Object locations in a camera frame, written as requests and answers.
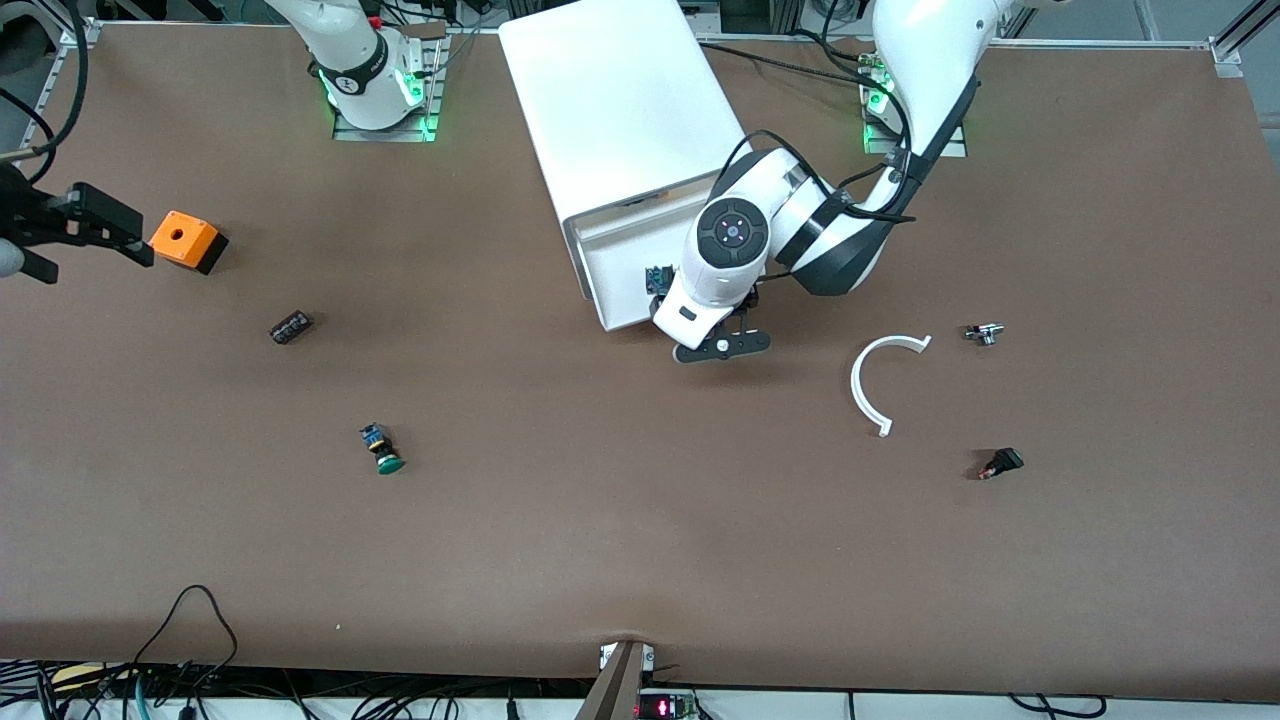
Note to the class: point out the white pole clamp bracket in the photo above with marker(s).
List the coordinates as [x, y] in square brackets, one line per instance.
[650, 657]

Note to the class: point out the brown camera stand pole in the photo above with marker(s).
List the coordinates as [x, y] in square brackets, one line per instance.
[615, 690]

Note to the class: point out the device with red display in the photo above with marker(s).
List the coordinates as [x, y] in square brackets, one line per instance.
[665, 708]

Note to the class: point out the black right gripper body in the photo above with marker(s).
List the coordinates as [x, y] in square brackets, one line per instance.
[22, 214]

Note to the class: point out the small chrome metal fitting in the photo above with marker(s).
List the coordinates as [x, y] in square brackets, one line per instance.
[985, 334]

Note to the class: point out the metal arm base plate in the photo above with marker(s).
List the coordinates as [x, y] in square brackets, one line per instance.
[957, 150]
[385, 134]

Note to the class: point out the orange box with hole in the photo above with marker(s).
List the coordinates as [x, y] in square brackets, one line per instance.
[195, 245]

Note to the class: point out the aluminium frame strut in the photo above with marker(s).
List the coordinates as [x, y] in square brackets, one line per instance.
[1225, 52]

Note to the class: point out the small black terminal block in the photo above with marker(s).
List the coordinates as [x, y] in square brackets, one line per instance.
[290, 328]

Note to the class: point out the aluminium table edge rail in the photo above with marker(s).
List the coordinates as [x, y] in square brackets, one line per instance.
[72, 36]

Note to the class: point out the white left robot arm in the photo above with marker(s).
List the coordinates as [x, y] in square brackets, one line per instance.
[730, 235]

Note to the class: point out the white semicircular bracket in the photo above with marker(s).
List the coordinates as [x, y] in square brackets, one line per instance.
[856, 385]

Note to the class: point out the small black square switch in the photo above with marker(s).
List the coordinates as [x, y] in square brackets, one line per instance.
[1003, 462]

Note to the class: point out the white drawer cabinet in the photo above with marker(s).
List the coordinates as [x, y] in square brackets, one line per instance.
[600, 100]

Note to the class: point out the red push button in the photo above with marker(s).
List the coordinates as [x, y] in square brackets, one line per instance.
[658, 278]

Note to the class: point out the green push button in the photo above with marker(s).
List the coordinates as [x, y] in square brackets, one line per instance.
[385, 455]

